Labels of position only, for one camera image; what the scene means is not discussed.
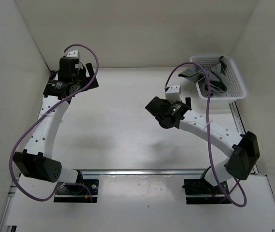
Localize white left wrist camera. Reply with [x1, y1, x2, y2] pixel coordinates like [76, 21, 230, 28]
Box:
[66, 49, 80, 59]

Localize aluminium left frame rail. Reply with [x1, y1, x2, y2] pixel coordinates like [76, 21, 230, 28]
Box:
[0, 181, 17, 232]

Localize aluminium right frame rail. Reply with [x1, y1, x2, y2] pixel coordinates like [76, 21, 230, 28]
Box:
[228, 101, 260, 176]

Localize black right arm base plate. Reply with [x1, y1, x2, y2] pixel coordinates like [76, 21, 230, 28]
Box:
[182, 178, 231, 205]

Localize grey cotton shorts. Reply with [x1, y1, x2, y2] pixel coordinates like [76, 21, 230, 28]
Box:
[178, 56, 229, 96]

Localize aluminium front frame rail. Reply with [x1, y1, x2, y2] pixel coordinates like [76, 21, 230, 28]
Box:
[80, 169, 205, 176]

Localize aluminium frame rail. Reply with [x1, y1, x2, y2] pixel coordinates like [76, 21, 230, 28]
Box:
[228, 101, 260, 176]
[0, 181, 17, 232]
[80, 169, 205, 176]

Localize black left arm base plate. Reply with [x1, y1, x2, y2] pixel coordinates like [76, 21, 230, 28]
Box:
[54, 179, 99, 203]

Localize white perforated plastic basket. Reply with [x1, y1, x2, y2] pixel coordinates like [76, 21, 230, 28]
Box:
[190, 54, 246, 110]

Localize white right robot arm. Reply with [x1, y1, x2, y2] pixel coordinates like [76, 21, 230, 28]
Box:
[145, 97, 260, 193]

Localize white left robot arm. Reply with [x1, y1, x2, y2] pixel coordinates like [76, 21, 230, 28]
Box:
[13, 56, 99, 193]

